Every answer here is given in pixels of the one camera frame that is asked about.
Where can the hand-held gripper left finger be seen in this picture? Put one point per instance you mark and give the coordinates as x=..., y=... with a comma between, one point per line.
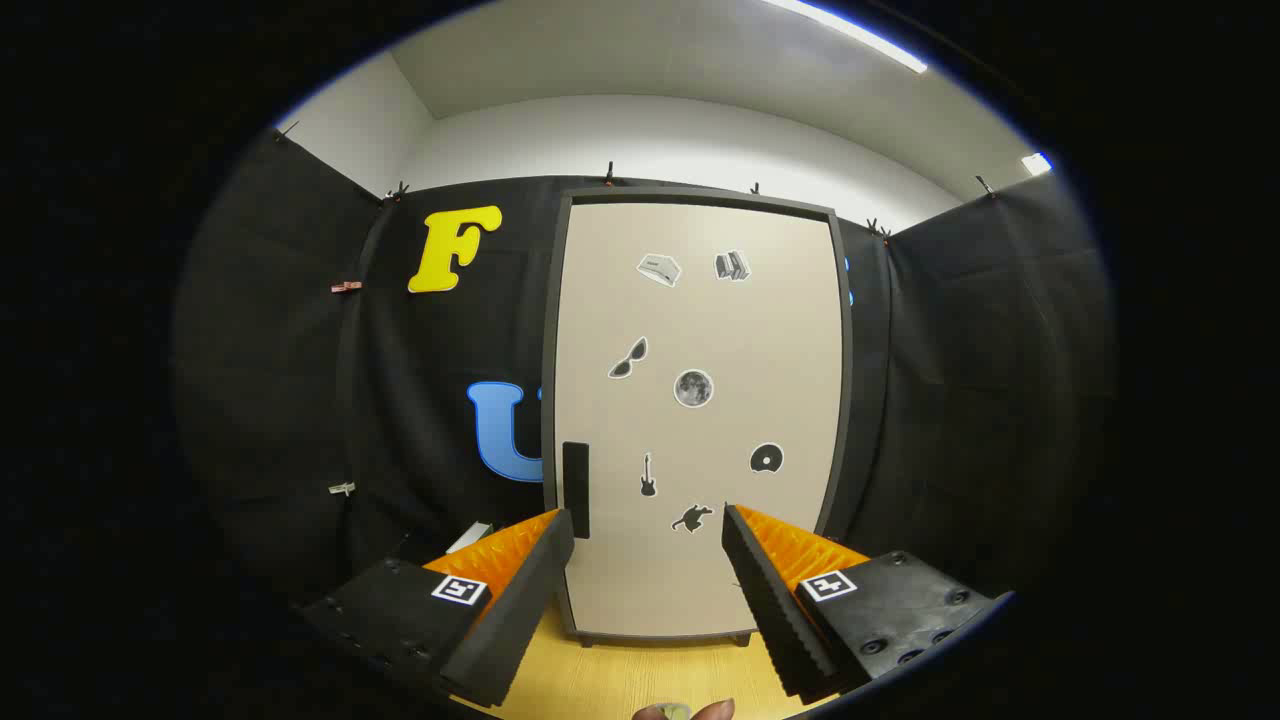
x=520, y=610

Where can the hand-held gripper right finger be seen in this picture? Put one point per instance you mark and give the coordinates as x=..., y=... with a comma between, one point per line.
x=775, y=610

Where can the green book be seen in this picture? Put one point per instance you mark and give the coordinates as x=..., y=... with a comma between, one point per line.
x=470, y=537

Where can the black backdrop cloth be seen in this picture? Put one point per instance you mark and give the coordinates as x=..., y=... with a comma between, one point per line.
x=280, y=380

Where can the dark grey cabinet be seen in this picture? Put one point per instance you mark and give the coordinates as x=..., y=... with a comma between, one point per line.
x=700, y=196

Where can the row of black cloth clamps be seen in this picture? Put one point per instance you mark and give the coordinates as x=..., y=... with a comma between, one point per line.
x=608, y=175

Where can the small ceiling light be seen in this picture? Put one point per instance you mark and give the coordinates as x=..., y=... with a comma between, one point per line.
x=1037, y=163

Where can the long ceiling light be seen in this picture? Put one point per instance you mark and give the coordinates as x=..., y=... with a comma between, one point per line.
x=860, y=38

